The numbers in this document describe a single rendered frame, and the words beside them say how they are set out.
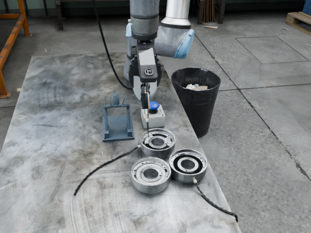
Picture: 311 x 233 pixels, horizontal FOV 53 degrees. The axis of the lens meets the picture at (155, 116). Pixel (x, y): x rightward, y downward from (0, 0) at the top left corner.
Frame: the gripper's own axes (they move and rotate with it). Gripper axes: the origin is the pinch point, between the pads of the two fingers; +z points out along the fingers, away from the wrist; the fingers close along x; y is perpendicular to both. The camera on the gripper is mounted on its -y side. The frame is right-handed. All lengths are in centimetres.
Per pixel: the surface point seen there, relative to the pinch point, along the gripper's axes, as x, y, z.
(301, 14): -258, 326, 82
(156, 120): -3.8, 1.5, 10.0
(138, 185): 4.7, -25.6, 10.2
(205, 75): -57, 113, 55
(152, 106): -3.0, 3.7, 5.7
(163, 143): -4.6, -8.3, 11.5
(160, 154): -2.8, -14.4, 10.4
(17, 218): 33.8, -29.9, 12.9
